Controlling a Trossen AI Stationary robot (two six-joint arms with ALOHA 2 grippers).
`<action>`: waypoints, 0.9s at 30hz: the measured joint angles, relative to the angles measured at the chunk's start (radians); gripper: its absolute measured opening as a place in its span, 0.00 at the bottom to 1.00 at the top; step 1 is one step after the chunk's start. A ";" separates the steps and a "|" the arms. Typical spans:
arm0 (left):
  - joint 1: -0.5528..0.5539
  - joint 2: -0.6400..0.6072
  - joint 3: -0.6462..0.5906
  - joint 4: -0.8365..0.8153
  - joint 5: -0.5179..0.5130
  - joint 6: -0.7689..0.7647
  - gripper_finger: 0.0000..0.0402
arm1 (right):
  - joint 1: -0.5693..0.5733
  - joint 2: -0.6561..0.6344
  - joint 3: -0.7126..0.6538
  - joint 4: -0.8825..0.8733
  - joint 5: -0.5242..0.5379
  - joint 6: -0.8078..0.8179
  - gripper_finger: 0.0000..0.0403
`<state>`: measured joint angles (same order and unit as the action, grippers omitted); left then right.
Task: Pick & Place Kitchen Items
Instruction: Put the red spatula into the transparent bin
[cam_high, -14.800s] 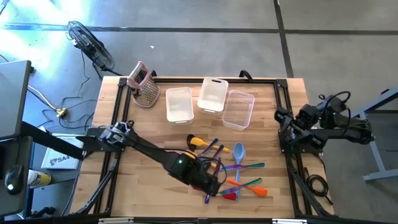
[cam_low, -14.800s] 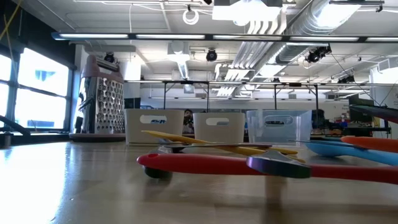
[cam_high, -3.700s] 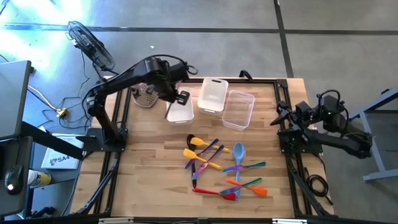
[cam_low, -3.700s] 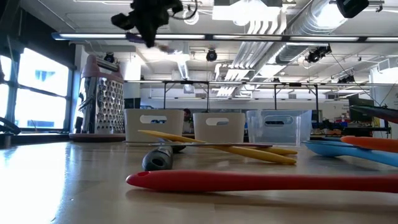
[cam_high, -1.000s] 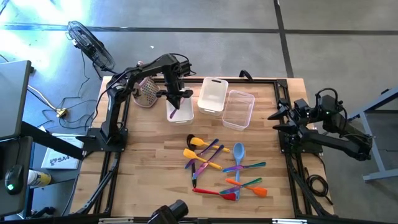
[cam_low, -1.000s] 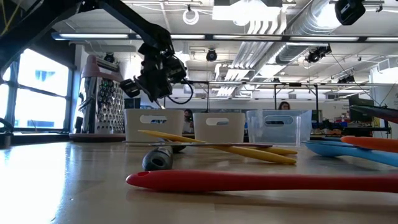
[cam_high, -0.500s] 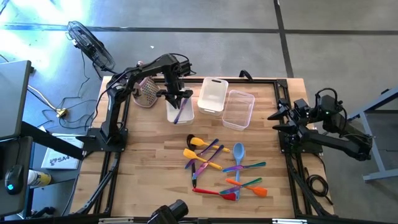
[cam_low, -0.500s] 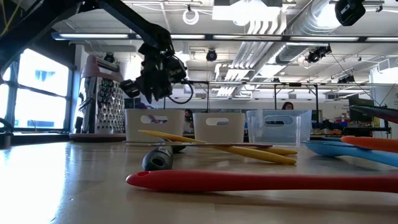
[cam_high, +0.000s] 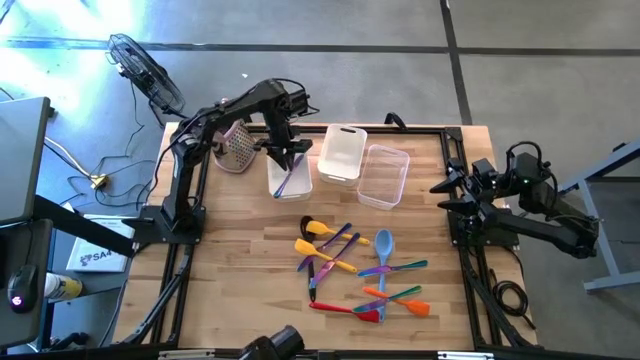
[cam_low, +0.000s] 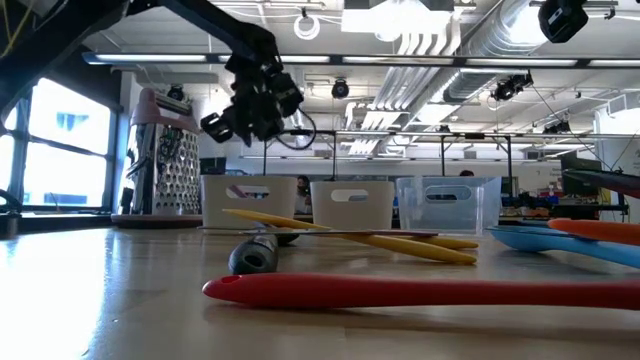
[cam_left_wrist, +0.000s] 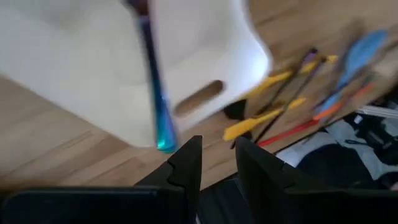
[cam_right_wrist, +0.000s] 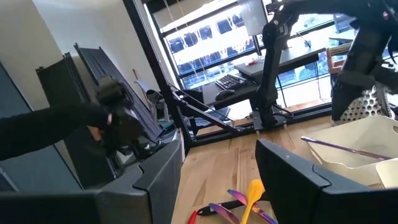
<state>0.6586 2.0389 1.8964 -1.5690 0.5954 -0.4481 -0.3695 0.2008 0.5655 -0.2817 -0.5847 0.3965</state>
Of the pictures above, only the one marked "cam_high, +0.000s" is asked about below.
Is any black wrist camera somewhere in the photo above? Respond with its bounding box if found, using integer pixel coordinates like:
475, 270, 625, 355
285, 85, 315, 119
471, 157, 500, 189

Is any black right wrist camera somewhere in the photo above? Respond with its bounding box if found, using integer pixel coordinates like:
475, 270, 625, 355
471, 157, 500, 189

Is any black aluminium table frame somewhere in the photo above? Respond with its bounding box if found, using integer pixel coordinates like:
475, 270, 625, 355
119, 122, 540, 354

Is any silver metal bracket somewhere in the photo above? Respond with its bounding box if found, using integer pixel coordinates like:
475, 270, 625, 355
436, 350, 497, 360
157, 349, 212, 360

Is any black desk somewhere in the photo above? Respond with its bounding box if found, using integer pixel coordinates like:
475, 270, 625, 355
0, 218, 54, 351

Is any black floor cable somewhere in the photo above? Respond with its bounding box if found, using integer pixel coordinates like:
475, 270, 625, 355
58, 82, 157, 210

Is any black desk beam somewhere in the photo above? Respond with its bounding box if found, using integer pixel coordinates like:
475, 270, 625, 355
30, 193, 140, 260

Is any orange silicone spatula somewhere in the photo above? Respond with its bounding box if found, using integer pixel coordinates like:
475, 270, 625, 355
361, 285, 432, 319

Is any steel box grater pink top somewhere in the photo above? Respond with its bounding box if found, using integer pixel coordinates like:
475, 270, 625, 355
213, 119, 259, 175

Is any black rounded device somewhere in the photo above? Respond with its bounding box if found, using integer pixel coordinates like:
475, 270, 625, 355
238, 324, 306, 360

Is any black computer mouse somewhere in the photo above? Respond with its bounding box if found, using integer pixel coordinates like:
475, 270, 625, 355
6, 264, 39, 315

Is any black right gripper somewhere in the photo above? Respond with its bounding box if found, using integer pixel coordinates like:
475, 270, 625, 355
428, 157, 507, 224

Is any coiled dark cable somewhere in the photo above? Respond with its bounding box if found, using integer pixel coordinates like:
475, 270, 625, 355
488, 268, 537, 332

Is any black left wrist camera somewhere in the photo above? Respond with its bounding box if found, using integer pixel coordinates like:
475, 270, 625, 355
285, 85, 315, 119

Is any black clamp handle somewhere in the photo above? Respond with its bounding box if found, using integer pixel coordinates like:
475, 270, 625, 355
383, 111, 409, 131

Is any red silicone spatula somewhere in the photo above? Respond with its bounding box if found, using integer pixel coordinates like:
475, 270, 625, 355
308, 300, 382, 325

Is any blue silicone spoon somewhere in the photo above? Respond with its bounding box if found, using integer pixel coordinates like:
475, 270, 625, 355
373, 228, 397, 323

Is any clear plastic bin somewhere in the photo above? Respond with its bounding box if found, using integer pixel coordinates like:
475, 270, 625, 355
356, 143, 411, 212

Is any yellow can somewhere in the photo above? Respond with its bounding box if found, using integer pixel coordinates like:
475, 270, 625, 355
43, 272, 84, 302

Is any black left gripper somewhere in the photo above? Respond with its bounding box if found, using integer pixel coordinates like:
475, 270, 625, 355
255, 134, 315, 174

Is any black floor fan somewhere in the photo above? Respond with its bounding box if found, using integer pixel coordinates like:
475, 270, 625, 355
105, 32, 199, 124

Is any translucent white plastic bin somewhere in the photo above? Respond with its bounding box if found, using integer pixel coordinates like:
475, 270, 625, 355
266, 141, 315, 203

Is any white floor cable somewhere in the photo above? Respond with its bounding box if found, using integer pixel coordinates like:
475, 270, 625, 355
43, 135, 97, 180

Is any grey metal stand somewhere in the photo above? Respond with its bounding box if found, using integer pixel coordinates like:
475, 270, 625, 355
551, 139, 640, 295

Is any white printed booklet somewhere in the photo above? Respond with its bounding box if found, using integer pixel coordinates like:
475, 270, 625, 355
65, 213, 137, 274

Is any dark grey laptop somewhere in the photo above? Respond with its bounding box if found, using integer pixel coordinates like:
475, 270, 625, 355
0, 95, 54, 227

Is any opaque white plastic bin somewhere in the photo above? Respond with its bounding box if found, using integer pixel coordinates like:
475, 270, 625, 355
317, 123, 369, 188

